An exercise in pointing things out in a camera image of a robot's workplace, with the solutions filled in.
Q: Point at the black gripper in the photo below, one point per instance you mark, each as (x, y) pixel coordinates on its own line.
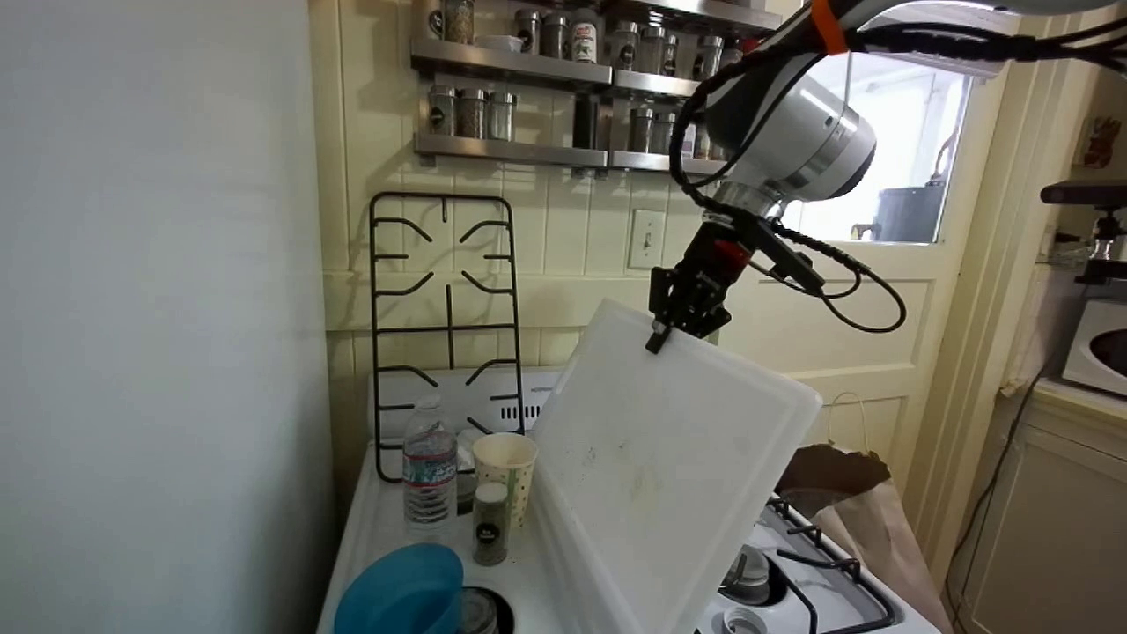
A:
(691, 297)

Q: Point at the white plastic chopping board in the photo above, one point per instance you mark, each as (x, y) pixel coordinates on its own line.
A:
(653, 469)

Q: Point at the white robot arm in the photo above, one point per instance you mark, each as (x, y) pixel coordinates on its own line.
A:
(761, 131)

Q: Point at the white paper cup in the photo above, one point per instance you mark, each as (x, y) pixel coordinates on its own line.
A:
(510, 458)

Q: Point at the black loose stove grate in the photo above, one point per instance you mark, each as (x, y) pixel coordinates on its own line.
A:
(445, 317)

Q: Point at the brown paper bag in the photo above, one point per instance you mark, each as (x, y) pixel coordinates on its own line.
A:
(851, 494)

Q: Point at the metal spice rack shelf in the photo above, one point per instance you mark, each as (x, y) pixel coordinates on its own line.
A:
(569, 83)

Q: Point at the white gas stove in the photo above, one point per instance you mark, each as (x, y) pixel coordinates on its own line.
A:
(525, 587)

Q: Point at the small grey shaker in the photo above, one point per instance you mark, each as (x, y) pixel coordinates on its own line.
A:
(492, 522)

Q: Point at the clear plastic water bottle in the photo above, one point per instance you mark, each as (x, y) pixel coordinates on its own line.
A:
(430, 465)

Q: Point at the black front stove grate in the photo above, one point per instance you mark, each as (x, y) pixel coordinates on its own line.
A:
(792, 577)

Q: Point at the blue plastic bowl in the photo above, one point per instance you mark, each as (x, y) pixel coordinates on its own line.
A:
(410, 588)

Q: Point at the white microwave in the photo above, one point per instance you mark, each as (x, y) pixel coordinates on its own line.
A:
(1096, 352)

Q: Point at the white refrigerator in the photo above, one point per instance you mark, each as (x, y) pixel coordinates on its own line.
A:
(163, 363)

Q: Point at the white light switch plate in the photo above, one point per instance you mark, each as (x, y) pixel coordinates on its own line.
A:
(647, 238)

